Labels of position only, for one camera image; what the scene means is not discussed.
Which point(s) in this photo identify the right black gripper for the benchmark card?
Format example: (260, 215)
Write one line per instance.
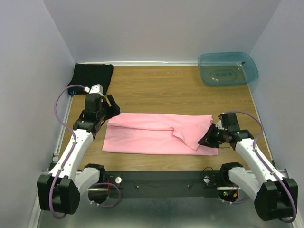
(213, 136)

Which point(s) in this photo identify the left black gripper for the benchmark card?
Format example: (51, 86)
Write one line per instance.
(109, 110)

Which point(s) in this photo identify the pink t-shirt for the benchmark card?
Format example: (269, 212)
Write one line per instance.
(158, 134)

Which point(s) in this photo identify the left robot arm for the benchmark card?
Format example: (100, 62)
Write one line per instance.
(60, 190)

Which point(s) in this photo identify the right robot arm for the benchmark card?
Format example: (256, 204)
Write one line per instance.
(274, 195)

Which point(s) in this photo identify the folded black t-shirt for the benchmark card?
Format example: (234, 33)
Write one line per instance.
(92, 74)

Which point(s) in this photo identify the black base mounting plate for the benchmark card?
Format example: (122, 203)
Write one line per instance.
(167, 184)

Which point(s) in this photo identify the blue translucent plastic bin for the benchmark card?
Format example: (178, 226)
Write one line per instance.
(227, 69)

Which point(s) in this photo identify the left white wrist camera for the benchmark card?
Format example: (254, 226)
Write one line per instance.
(96, 89)

